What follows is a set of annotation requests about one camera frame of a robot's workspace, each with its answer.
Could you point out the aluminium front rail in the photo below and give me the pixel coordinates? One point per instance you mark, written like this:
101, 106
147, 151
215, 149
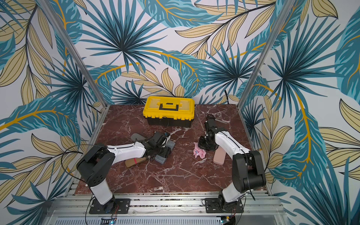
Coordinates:
260, 208

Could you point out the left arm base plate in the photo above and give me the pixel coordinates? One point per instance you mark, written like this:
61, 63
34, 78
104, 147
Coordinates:
114, 206

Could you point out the pink cloth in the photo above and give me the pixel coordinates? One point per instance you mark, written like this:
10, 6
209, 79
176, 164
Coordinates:
198, 152

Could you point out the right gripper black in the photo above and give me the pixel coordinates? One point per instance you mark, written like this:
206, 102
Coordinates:
205, 142

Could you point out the left metal frame post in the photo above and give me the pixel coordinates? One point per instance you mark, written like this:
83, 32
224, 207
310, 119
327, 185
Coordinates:
56, 22

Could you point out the yellow black toolbox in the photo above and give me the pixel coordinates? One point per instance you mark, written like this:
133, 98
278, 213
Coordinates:
169, 111

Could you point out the grey-blue rectangular eyeglass case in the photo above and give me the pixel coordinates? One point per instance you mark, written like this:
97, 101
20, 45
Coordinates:
170, 144

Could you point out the grey oval eyeglass case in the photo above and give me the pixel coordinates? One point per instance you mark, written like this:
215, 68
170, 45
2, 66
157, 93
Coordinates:
137, 137

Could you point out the right metal frame post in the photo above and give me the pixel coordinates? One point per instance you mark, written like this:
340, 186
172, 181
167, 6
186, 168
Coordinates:
266, 49

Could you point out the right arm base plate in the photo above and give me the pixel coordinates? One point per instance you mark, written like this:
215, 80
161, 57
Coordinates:
218, 205

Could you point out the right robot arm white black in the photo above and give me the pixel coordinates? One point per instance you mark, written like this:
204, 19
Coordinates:
247, 166

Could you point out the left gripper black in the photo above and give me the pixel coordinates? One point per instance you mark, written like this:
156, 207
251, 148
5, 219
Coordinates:
166, 152

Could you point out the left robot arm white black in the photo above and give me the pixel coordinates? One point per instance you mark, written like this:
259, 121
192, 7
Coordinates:
95, 165

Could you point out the brown case with red band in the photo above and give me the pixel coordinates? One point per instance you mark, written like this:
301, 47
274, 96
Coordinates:
135, 161

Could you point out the metal frame post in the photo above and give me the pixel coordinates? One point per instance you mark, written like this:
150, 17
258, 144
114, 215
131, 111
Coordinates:
56, 22
266, 49

